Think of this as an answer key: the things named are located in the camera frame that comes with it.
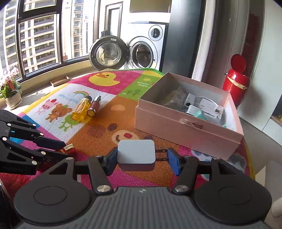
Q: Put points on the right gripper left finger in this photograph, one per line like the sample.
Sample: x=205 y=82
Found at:
x=100 y=167

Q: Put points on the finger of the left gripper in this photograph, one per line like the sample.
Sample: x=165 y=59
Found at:
x=44 y=139
x=44 y=155

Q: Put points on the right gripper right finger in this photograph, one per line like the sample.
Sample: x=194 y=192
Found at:
x=185 y=168

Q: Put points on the red lighter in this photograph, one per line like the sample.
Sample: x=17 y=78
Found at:
x=68 y=150

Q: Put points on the teal handheld fan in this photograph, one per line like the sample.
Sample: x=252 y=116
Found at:
x=207 y=117

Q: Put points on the white cable retail box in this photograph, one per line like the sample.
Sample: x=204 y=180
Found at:
x=211 y=108

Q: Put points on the white ethernet adapter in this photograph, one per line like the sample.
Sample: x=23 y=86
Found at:
x=191 y=101

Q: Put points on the potted flower plant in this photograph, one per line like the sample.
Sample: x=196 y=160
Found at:
x=11 y=89

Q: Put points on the colourful cartoon play mat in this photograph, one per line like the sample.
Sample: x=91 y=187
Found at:
x=115 y=121

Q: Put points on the pink cardboard box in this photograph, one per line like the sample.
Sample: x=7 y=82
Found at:
x=219 y=140

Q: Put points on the brown lipstick tube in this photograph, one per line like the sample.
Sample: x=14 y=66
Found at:
x=94 y=107

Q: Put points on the amber perfume bottle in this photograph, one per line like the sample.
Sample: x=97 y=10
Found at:
x=80 y=112

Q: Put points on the small cardboard tray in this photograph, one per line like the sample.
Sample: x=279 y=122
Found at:
x=59 y=80

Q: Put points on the red lidded trash bin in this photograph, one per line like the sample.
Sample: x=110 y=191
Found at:
x=236 y=83

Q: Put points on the white washing machine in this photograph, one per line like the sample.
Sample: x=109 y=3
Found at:
x=142 y=45

